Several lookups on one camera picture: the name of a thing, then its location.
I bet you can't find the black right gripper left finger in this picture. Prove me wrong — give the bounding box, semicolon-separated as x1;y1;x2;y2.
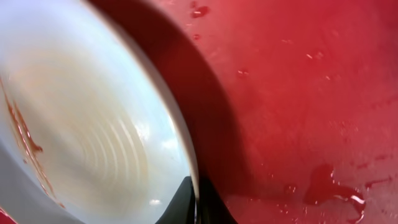
155;176;196;224

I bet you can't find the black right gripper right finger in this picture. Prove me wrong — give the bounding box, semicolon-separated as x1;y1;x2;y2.
199;178;238;224

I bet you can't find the white plate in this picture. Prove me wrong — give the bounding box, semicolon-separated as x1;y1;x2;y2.
1;1;198;223

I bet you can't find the red plastic tray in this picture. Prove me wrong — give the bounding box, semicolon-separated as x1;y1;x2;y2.
0;0;398;224

